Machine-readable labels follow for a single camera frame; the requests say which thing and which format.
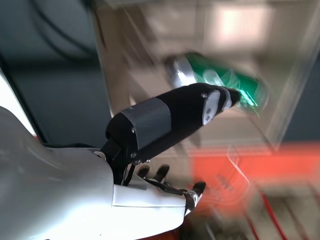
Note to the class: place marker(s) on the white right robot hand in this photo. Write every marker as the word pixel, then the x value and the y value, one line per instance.
pixel 62 195

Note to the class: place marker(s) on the green soda can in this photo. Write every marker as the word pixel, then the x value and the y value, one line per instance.
pixel 225 77

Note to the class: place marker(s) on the brown paper box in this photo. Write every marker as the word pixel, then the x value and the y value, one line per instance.
pixel 155 37

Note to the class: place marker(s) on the orange-red plastic crate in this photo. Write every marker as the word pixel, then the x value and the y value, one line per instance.
pixel 275 165

